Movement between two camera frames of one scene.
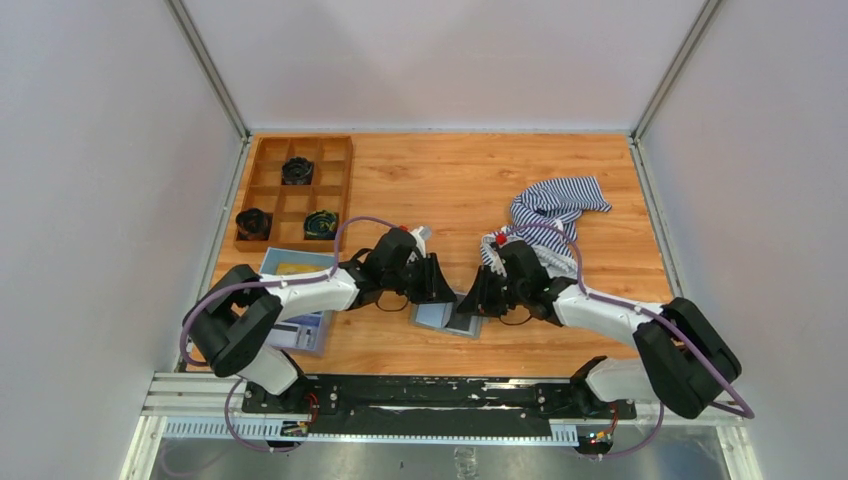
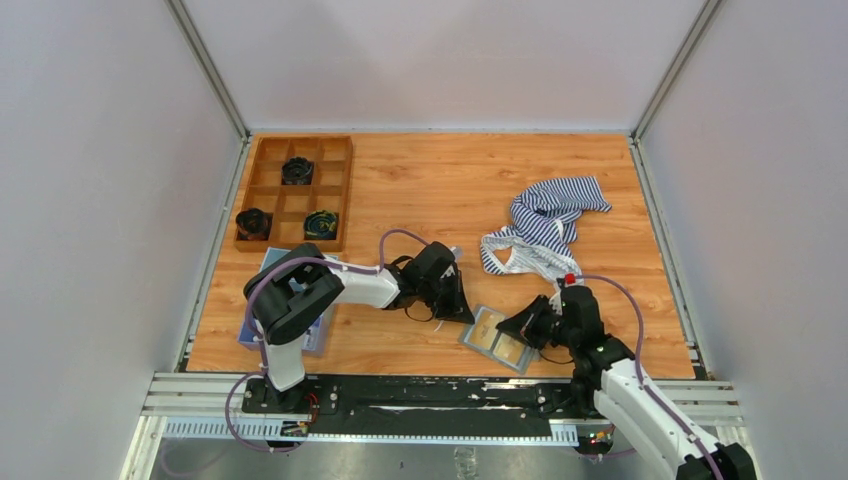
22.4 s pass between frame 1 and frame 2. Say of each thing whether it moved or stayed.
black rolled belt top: stayed
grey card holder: moved
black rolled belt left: stayed
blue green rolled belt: stayed
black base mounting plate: stayed
